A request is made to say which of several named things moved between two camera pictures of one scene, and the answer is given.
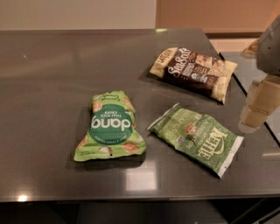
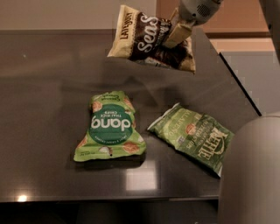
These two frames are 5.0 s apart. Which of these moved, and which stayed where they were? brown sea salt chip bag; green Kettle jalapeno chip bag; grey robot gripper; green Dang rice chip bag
Moved: grey robot gripper; brown sea salt chip bag
Stayed: green Dang rice chip bag; green Kettle jalapeno chip bag
